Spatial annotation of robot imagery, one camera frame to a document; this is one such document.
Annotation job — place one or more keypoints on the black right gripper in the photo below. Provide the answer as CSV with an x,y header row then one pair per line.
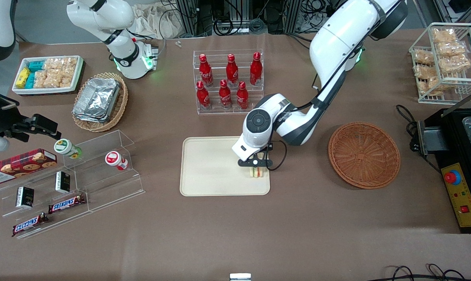
x,y
3,117

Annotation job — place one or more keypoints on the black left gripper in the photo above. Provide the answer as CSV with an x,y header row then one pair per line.
x,y
270,148

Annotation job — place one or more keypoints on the triangle sandwich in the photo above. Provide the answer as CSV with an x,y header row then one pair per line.
x,y
259,173

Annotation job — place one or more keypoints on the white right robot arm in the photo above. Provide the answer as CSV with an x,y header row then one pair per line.
x,y
125,58

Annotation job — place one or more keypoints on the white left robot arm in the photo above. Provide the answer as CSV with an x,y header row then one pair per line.
x,y
337,35

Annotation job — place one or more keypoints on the white rectangular snack tray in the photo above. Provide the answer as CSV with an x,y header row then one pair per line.
x,y
48,91

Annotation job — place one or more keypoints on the beige plastic tray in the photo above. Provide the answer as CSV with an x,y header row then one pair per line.
x,y
212,168

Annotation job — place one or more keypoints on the light oval wicker basket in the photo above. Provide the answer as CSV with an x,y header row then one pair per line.
x,y
116,113

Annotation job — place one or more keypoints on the brown wicker basket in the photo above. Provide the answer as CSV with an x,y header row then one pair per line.
x,y
364,156

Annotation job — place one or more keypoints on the green lid cup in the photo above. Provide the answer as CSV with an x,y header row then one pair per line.
x,y
64,146

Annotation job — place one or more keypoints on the red tartan cookie box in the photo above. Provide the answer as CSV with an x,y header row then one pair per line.
x,y
21,166

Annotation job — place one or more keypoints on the clear rice cracker bag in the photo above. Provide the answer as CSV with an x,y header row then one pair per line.
x,y
69,66
53,79
40,79
53,64

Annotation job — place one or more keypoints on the teal snack packet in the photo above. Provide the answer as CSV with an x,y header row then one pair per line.
x,y
30,80
36,66

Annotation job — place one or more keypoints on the small black box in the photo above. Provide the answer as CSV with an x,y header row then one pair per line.
x,y
62,182
25,197

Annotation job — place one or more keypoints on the yellow snack packet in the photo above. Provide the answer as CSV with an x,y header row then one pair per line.
x,y
22,77

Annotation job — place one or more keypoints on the stacked aluminium foil trays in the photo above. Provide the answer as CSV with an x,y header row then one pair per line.
x,y
97,99

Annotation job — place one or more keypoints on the clear acrylic bottle rack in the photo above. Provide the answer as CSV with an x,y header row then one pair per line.
x,y
227,111

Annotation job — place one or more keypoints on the red cola bottle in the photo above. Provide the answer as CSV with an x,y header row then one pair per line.
x,y
206,72
203,96
232,72
225,95
242,96
255,70

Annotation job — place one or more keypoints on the red lid cup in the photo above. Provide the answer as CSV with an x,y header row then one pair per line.
x,y
114,159

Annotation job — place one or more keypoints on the snickers bar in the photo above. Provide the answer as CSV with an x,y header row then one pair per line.
x,y
29,224
66,203

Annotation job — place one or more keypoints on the clear acrylic stepped shelf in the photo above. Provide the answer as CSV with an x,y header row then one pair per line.
x,y
103,183

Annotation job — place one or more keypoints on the beige crumpled cloth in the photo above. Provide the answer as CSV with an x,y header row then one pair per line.
x,y
157,21

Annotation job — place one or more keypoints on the grey metal block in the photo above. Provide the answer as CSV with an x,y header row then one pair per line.
x,y
430,140

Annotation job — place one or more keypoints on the bagged fried snack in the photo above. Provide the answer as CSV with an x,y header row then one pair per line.
x,y
444,35
423,57
425,72
432,86
455,63
450,48

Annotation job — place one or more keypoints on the red emergency stop button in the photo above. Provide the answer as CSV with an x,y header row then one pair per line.
x,y
452,177

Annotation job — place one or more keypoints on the black control cabinet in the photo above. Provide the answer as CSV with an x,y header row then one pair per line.
x,y
452,140

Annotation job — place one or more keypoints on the yellow control panel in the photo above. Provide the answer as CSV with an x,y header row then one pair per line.
x,y
463,199

